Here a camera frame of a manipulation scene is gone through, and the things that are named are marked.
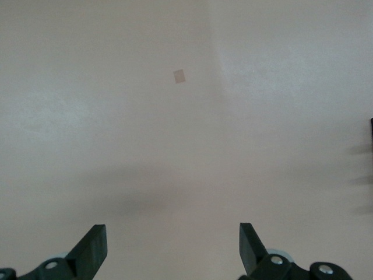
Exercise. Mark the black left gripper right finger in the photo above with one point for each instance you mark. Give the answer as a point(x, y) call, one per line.
point(253, 256)

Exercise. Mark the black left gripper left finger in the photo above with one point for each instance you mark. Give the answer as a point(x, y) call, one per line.
point(90, 253)

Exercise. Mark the brown square tape mark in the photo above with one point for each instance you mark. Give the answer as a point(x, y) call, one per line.
point(179, 76)

